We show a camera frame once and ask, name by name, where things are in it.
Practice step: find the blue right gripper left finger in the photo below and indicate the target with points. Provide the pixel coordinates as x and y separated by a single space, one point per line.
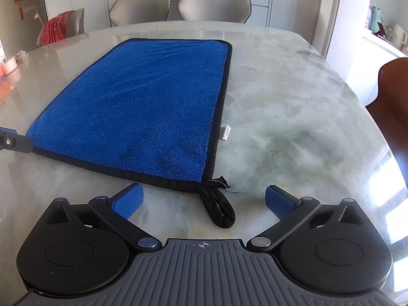
127 201

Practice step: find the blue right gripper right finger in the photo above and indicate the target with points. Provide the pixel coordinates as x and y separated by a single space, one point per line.
280 202

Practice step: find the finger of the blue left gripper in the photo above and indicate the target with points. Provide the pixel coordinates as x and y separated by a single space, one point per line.
12 141

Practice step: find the blue and grey microfiber towel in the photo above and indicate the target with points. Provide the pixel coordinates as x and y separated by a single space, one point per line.
148 111

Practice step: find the chair with red cushion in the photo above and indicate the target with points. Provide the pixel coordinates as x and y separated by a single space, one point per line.
64 25

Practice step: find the brown leather chair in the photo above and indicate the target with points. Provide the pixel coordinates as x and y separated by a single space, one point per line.
390 111

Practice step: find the grey upholstered chair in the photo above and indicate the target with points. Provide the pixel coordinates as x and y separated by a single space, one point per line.
237 11
127 12

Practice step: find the white electric kettle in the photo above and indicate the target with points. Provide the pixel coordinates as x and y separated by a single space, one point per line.
398 36

